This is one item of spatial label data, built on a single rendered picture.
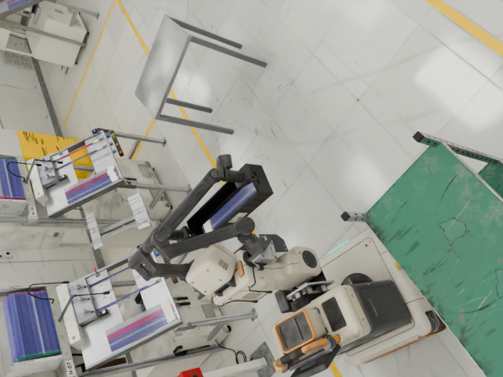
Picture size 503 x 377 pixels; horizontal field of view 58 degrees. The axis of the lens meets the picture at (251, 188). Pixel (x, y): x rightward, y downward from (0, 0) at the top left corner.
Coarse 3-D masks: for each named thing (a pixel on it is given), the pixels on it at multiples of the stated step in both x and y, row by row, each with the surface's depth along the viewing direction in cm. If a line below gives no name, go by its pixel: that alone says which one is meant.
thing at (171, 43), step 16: (160, 32) 356; (176, 32) 339; (208, 32) 380; (160, 48) 355; (176, 48) 338; (224, 48) 349; (240, 48) 407; (160, 64) 353; (176, 64) 336; (256, 64) 375; (144, 80) 370; (160, 80) 351; (144, 96) 368; (160, 96) 349; (160, 112) 352; (208, 112) 431; (208, 128) 388; (224, 128) 400
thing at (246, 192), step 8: (240, 192) 234; (248, 192) 229; (232, 200) 238; (240, 200) 233; (224, 208) 242; (232, 208) 238; (216, 216) 247; (224, 216) 242; (208, 224) 251; (216, 224) 246
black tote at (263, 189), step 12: (240, 168) 225; (252, 168) 223; (264, 180) 224; (216, 192) 237; (228, 192) 242; (264, 192) 218; (204, 204) 244; (216, 204) 249; (252, 204) 225; (192, 216) 252; (204, 216) 257; (240, 216) 232; (192, 228) 255; (216, 228) 236
